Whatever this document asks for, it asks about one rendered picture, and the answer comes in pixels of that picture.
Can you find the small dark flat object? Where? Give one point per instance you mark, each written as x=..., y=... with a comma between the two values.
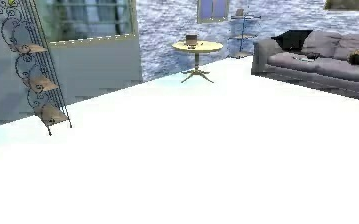
x=191, y=47

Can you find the small brown box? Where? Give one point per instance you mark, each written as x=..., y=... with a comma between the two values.
x=191, y=39

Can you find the thin blue metal shelf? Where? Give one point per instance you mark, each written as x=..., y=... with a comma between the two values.
x=243, y=33

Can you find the large glass window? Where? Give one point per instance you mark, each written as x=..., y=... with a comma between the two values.
x=87, y=18

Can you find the black wrought iron ladder shelf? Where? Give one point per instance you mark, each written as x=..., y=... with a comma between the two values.
x=43, y=85

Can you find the grey sofa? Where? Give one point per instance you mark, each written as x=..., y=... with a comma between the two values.
x=320, y=66

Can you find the framed green picture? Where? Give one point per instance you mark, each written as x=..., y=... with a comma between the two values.
x=348, y=4

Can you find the round yellow pedestal table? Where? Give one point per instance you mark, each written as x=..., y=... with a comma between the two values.
x=197, y=47

